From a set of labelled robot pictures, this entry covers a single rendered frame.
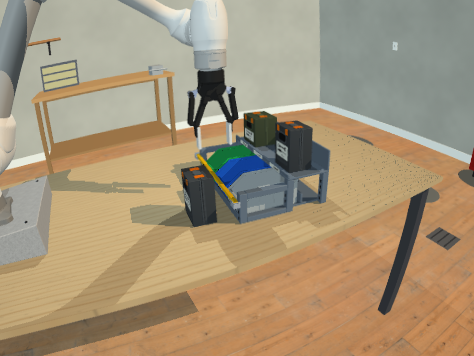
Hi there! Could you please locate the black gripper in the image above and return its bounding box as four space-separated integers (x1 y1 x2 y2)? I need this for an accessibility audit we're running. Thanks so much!
187 69 239 150

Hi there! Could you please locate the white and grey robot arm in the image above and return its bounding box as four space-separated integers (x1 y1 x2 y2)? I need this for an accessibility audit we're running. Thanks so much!
0 0 228 226

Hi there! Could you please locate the yellow bar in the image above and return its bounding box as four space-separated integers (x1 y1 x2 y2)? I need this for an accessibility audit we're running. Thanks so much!
197 154 238 203

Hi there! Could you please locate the grey open bin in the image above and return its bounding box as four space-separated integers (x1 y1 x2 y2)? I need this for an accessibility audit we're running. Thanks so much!
229 168 298 213

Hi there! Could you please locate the green bin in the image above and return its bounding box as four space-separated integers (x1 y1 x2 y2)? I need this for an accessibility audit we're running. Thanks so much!
207 145 255 173

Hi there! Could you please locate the blue open bin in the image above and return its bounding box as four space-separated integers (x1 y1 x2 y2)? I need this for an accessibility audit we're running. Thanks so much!
216 155 272 189

